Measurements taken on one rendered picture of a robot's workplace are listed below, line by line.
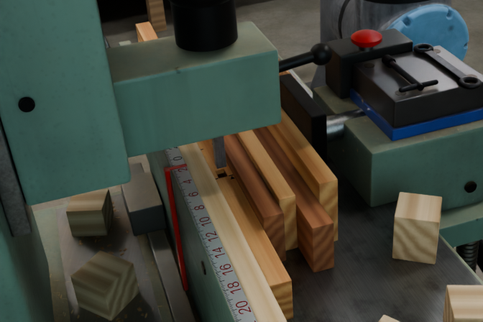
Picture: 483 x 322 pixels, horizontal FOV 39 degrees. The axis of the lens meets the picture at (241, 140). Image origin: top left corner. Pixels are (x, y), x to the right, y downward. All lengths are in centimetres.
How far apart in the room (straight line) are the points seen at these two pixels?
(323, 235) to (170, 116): 16
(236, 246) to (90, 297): 22
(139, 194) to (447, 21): 55
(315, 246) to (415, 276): 8
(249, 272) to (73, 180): 15
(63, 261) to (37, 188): 28
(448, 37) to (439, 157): 46
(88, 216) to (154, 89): 30
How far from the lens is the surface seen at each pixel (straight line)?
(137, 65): 55
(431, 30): 108
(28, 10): 47
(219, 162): 62
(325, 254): 58
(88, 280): 70
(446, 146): 66
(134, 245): 79
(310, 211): 57
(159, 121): 55
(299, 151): 61
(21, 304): 54
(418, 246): 59
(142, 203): 77
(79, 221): 81
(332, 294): 57
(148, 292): 73
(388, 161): 63
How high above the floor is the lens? 130
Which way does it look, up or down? 32 degrees down
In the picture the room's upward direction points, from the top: 5 degrees counter-clockwise
